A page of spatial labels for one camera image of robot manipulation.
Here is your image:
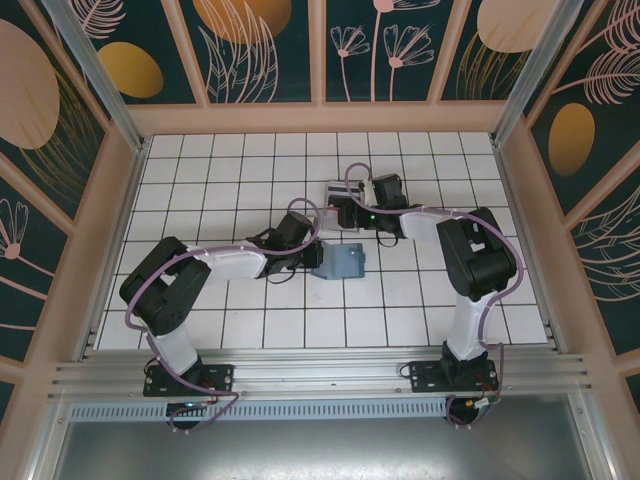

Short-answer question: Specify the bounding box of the aluminium frame post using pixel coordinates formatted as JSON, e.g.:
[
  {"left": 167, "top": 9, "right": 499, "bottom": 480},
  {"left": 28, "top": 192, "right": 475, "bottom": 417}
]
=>
[
  {"left": 491, "top": 0, "right": 585, "bottom": 147},
  {"left": 41, "top": 0, "right": 150, "bottom": 154}
]

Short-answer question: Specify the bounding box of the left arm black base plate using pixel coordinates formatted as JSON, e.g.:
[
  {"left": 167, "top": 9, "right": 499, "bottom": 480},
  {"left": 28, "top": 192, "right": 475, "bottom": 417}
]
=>
[{"left": 143, "top": 363, "right": 236, "bottom": 398}]

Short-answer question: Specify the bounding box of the striped credit card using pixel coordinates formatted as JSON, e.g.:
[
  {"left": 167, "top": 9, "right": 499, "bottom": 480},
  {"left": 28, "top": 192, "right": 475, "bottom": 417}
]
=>
[{"left": 325, "top": 183, "right": 363, "bottom": 200}]

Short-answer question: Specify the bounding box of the aluminium mounting rail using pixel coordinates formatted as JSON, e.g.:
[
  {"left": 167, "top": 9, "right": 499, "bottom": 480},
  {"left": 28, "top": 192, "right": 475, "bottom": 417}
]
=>
[{"left": 47, "top": 348, "right": 595, "bottom": 402}]

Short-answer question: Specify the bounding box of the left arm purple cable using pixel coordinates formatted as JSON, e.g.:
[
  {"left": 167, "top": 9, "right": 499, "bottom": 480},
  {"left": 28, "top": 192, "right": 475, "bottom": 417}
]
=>
[{"left": 124, "top": 198, "right": 326, "bottom": 436}]

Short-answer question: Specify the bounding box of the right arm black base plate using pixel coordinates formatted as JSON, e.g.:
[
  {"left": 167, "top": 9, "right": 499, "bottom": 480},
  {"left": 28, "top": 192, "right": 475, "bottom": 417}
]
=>
[{"left": 408, "top": 358, "right": 502, "bottom": 393}]

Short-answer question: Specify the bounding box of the aluminium side rail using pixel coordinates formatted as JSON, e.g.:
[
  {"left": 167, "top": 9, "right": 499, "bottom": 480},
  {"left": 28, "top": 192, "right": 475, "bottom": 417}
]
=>
[
  {"left": 73, "top": 142, "right": 150, "bottom": 362},
  {"left": 492, "top": 139, "right": 570, "bottom": 352}
]

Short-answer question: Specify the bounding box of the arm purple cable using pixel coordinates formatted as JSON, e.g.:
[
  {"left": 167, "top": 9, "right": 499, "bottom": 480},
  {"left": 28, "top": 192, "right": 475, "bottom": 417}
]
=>
[
  {"left": 344, "top": 162, "right": 526, "bottom": 431},
  {"left": 124, "top": 198, "right": 326, "bottom": 436}
]

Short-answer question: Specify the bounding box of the clear acrylic card box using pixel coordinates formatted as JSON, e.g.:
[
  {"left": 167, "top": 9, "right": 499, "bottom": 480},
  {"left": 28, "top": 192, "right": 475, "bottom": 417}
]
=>
[{"left": 321, "top": 179, "right": 367, "bottom": 237}]

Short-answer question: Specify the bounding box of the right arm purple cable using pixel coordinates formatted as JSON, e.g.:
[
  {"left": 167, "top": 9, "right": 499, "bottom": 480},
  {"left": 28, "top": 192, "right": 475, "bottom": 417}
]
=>
[{"left": 344, "top": 162, "right": 526, "bottom": 431}]

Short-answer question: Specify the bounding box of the blue card holder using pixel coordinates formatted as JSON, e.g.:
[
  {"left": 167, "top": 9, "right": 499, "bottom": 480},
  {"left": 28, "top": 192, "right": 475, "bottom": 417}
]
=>
[{"left": 310, "top": 241, "right": 368, "bottom": 282}]

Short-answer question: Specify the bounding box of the grey slotted cable duct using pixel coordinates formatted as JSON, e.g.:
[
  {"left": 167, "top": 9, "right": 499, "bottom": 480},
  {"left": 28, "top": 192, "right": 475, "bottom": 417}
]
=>
[{"left": 69, "top": 399, "right": 451, "bottom": 422}]

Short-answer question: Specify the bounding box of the grey metal sheet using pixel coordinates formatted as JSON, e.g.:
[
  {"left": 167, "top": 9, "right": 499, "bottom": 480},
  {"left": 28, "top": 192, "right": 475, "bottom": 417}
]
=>
[{"left": 49, "top": 418, "right": 604, "bottom": 480}]

